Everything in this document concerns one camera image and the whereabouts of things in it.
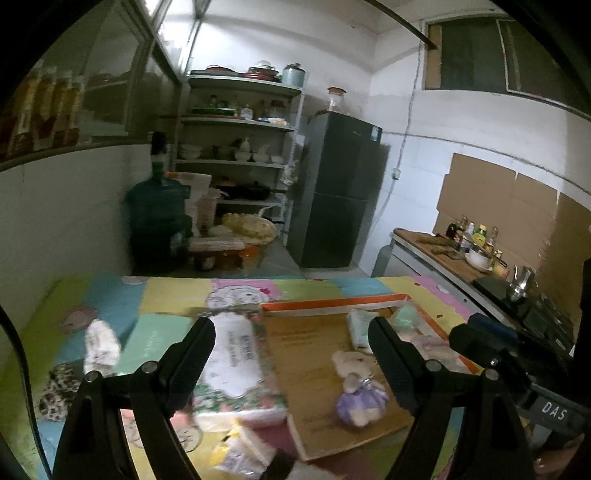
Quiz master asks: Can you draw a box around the leopard print cloth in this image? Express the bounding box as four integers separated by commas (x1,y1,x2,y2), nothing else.
38,363,80,422

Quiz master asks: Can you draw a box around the white plastic bag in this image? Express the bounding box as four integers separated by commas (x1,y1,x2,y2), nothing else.
83,319,121,377

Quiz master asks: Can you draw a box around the cream teddy bear pink dress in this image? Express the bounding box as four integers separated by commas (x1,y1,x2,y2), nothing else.
410,334,470,373

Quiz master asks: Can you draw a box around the cream teddy bear purple dress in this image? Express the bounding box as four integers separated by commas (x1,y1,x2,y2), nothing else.
332,350,390,429

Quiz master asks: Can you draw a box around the small white packet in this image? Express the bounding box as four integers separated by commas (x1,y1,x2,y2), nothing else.
209,419,302,480

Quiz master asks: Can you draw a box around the mint green roll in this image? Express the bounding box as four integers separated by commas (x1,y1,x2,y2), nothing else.
389,302,422,336

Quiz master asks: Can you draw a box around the floral tissue cube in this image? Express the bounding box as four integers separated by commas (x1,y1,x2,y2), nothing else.
346,309,380,354

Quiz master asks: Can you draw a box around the steel kettle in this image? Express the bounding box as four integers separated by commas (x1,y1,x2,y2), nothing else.
506,265,537,302

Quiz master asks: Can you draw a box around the colourful cartoon tablecloth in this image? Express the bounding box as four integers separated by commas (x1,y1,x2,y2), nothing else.
1,275,480,479

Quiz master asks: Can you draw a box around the mint green tissue box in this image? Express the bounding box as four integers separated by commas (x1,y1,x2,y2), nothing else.
115,313,192,375

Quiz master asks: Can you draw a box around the white bowl on counter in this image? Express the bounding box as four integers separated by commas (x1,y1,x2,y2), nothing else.
465,249,492,272

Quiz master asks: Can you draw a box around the floral tissue pack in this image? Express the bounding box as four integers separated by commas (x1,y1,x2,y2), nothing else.
192,305,287,432

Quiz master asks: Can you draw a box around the orange-rimmed cardboard box tray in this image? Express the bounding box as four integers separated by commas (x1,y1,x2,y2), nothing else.
260,294,479,461

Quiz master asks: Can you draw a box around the yellow-green condiment bottle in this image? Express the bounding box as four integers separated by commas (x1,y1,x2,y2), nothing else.
472,224,487,248

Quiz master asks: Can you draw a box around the kitchen counter cabinet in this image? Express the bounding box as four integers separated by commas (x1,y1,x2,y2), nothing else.
374,228,574,355

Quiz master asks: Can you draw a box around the green water jug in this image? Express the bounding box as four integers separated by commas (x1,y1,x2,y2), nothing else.
125,131,192,277

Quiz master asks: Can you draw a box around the woven straw basket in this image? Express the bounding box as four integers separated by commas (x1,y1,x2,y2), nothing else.
221,213,276,246

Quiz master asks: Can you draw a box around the black refrigerator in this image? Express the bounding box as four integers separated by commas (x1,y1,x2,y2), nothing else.
287,112,382,269

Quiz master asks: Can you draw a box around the orange juice bottle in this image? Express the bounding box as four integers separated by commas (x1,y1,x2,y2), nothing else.
31,66,57,152
7,67,40,158
64,75,86,146

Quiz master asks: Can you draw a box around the metal kitchen shelf rack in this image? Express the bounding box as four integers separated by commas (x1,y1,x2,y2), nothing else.
172,68,305,232

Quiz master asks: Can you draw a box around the glass jar on refrigerator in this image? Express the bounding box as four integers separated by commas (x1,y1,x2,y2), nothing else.
327,86,346,113

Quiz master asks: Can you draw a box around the light blue pot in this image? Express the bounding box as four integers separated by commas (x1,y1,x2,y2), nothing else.
281,63,307,89

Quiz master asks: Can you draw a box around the red pot with lid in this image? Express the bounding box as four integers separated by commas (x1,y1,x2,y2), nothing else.
243,61,280,82

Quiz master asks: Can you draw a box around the cardboard wall sheet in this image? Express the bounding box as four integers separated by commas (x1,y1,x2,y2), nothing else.
433,154,590,324

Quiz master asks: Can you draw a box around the window cabinet frame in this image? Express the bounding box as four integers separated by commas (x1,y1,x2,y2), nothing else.
1,1,211,170

